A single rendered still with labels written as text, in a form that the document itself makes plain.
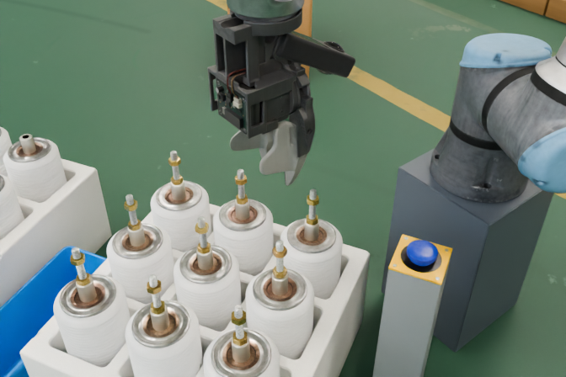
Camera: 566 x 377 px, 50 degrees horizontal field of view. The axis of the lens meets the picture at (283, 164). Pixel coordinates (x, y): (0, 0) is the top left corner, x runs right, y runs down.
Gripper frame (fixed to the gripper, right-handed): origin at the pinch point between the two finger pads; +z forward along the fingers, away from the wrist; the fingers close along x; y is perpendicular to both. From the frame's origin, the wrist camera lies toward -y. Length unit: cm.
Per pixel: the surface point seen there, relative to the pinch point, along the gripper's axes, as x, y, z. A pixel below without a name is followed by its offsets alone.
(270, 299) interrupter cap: 0.7, 2.7, 21.2
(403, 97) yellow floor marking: -53, -86, 46
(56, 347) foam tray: -18.1, 27.5, 30.9
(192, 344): -0.6, 14.5, 22.8
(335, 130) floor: -52, -59, 46
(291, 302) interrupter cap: 3.0, 0.9, 21.1
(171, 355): -0.4, 17.7, 22.1
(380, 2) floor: -107, -132, 46
